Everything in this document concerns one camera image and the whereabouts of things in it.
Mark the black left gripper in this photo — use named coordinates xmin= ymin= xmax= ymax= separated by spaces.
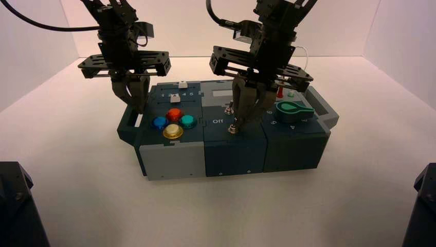
xmin=77 ymin=29 xmax=172 ymax=114

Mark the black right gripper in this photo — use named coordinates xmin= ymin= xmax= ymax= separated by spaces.
xmin=209 ymin=20 xmax=314 ymax=132

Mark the dark teal grey control box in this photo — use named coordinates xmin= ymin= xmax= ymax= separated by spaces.
xmin=117 ymin=80 xmax=340 ymax=181

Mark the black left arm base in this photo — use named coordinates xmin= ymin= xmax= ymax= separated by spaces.
xmin=0 ymin=162 xmax=52 ymax=247

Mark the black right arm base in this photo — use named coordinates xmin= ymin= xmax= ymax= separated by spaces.
xmin=402 ymin=163 xmax=436 ymax=247

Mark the green rotary dial knob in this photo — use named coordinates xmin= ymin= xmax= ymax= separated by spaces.
xmin=276 ymin=101 xmax=315 ymax=124

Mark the blue round push button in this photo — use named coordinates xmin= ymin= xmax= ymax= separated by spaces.
xmin=151 ymin=116 xmax=169 ymax=131

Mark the red round push button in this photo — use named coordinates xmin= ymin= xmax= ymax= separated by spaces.
xmin=166 ymin=108 xmax=184 ymax=122

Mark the yellow round push button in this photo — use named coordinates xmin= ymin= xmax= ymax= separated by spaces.
xmin=162 ymin=124 xmax=185 ymax=141

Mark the teal round push button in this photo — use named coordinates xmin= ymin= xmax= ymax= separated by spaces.
xmin=178 ymin=115 xmax=197 ymax=130

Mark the white jumper wire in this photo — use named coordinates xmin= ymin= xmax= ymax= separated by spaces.
xmin=287 ymin=45 xmax=310 ymax=99

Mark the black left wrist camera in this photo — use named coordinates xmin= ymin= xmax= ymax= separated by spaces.
xmin=131 ymin=21 xmax=155 ymax=47

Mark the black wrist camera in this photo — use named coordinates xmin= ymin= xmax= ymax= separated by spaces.
xmin=233 ymin=20 xmax=263 ymax=44
xmin=131 ymin=21 xmax=155 ymax=47

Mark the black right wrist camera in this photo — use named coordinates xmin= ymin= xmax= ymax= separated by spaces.
xmin=233 ymin=20 xmax=263 ymax=44

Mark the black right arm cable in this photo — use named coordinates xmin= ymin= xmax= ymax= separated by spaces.
xmin=206 ymin=0 xmax=240 ymax=30

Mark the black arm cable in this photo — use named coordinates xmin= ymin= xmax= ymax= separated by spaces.
xmin=206 ymin=0 xmax=240 ymax=30
xmin=0 ymin=0 xmax=101 ymax=33

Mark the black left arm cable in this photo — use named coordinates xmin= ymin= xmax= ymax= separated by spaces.
xmin=0 ymin=0 xmax=101 ymax=33

